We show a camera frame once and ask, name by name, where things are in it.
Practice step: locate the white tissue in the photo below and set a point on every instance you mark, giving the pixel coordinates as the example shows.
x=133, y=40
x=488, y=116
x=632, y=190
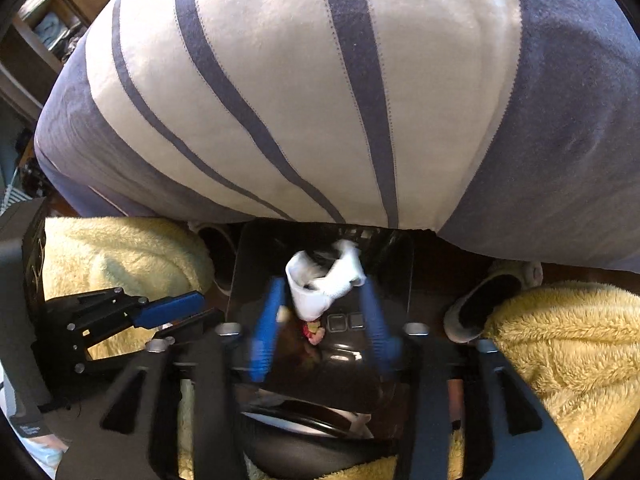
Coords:
x=325, y=280

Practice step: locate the white slipper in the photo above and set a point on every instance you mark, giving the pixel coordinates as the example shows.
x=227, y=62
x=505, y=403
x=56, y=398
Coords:
x=217, y=255

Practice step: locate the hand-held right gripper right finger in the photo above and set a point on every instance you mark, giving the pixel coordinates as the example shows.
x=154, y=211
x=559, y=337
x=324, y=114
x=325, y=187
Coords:
x=379, y=335

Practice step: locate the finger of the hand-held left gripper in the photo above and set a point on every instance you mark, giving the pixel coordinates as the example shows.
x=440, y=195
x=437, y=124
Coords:
x=195, y=322
x=167, y=307

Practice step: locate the pink yellow wrapper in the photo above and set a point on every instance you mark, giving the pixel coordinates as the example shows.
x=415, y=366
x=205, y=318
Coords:
x=313, y=332

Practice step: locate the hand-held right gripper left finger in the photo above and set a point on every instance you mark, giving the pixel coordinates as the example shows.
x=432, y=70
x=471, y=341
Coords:
x=265, y=340

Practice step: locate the person's right leg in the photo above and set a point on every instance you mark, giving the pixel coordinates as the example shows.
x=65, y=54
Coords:
x=575, y=355

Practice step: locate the grey slipper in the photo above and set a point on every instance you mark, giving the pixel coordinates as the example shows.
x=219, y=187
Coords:
x=480, y=300

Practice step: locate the black trash bin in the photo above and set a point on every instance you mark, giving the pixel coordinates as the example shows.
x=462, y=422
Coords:
x=320, y=360

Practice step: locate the blue white striped bed sheet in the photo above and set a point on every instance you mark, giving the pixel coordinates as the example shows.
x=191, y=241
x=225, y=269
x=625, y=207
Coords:
x=310, y=90

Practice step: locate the brown wooden wardrobe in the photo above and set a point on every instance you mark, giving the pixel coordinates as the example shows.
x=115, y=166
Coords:
x=45, y=25

